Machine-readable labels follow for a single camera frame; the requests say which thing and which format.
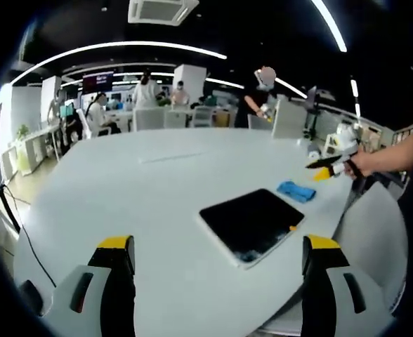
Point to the dark mirror with white frame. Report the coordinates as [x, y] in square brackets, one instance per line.
[248, 221]

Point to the black tripod stand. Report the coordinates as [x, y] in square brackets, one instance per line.
[11, 214]

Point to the long curved ceiling light strip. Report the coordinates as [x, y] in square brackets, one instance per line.
[139, 44]

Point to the white mesh office chair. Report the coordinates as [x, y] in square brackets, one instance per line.
[202, 116]

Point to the green potted plant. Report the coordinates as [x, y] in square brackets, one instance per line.
[22, 131]

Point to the grey office chair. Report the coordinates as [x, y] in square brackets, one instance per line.
[371, 238]

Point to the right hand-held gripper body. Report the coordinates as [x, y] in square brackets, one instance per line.
[347, 138]

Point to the blue cleaning cloth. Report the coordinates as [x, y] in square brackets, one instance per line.
[296, 191]

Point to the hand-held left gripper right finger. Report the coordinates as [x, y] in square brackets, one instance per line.
[336, 309]

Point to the narrow white column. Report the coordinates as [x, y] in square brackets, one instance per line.
[50, 87]

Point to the ceiling air conditioner vent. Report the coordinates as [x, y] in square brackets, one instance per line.
[162, 10]

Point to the white drawer box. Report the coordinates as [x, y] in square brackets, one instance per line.
[332, 144]

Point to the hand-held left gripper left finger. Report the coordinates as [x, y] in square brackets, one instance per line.
[87, 309]

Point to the straight ceiling light strip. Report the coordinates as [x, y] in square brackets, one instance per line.
[334, 28]

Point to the white desk partition panel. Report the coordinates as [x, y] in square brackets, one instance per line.
[289, 119]

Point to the small orange piece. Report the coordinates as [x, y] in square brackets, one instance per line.
[293, 228]

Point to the purple display screen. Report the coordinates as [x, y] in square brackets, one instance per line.
[99, 80]

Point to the white shelf unit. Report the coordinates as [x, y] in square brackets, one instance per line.
[27, 151]

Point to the person's right hand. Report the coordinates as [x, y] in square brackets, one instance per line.
[366, 163]

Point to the black monitor on stand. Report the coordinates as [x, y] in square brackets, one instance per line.
[312, 96]

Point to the brown cardboard box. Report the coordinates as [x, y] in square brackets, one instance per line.
[221, 118]

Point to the short ceiling light strip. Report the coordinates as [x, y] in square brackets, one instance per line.
[290, 87]

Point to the wide white pillar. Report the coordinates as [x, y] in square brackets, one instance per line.
[192, 75]

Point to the white tissue roll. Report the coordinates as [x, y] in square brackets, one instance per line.
[313, 151]

